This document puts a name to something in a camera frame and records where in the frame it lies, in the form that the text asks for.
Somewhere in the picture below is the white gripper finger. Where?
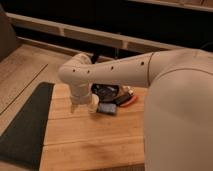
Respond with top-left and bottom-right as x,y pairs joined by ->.
70,104 -> 75,113

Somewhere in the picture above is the white ceramic cup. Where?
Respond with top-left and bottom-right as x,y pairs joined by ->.
88,94 -> 99,113

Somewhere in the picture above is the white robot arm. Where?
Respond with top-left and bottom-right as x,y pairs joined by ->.
59,49 -> 213,171

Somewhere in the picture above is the wooden table board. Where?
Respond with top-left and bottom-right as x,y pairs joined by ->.
39,84 -> 147,171

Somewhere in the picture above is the blue rectangular sponge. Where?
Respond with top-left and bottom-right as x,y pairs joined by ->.
97,103 -> 117,115

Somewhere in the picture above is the orange and black tool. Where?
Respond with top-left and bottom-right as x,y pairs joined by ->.
115,87 -> 137,107

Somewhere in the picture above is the dark floor mat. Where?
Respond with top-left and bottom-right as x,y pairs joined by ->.
0,82 -> 54,170

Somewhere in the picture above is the white shelf rail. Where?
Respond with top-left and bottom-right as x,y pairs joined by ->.
6,12 -> 182,53

